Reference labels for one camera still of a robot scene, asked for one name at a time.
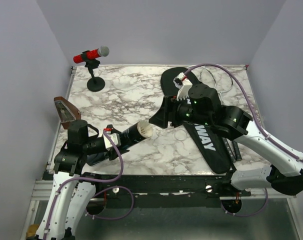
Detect brown wooden metronome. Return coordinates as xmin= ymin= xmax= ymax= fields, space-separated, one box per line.
xmin=53 ymin=96 xmax=81 ymax=130

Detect black racket bag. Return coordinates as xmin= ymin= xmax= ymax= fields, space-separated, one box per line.
xmin=160 ymin=67 xmax=232 ymax=174

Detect white badminton racket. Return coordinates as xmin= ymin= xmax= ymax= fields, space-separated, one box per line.
xmin=186 ymin=64 xmax=242 ymax=161

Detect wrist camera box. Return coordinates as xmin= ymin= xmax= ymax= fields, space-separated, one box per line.
xmin=102 ymin=124 xmax=121 ymax=151
xmin=173 ymin=72 xmax=193 ymax=101

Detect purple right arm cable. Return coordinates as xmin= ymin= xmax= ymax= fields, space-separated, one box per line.
xmin=183 ymin=63 xmax=303 ymax=217

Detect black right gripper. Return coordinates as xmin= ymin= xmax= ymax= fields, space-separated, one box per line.
xmin=148 ymin=94 xmax=212 ymax=129

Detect red microphone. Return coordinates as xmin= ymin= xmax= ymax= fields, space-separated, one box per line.
xmin=73 ymin=46 xmax=110 ymax=64

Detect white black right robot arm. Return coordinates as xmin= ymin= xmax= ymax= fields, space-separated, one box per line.
xmin=149 ymin=83 xmax=303 ymax=196

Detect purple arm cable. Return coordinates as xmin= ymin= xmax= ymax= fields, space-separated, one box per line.
xmin=42 ymin=131 xmax=135 ymax=232
xmin=183 ymin=63 xmax=303 ymax=217

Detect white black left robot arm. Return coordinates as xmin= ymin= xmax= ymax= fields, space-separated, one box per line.
xmin=33 ymin=120 xmax=128 ymax=240

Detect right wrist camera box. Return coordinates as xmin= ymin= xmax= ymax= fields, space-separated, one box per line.
xmin=173 ymin=72 xmax=193 ymax=101

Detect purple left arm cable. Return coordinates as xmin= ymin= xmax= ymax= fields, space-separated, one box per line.
xmin=42 ymin=131 xmax=135 ymax=232

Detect black table edge rail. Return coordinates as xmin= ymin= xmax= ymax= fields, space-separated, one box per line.
xmin=42 ymin=172 xmax=285 ymax=210

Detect clear tube lid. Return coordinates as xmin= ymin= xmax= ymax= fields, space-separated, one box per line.
xmin=174 ymin=129 xmax=188 ymax=141

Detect aluminium frame rail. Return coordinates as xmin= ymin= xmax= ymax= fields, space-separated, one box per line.
xmin=31 ymin=180 xmax=296 ymax=201

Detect white shuttlecock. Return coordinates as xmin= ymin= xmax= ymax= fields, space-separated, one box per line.
xmin=140 ymin=123 xmax=154 ymax=138

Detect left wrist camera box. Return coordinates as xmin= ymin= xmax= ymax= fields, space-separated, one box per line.
xmin=102 ymin=124 xmax=121 ymax=151

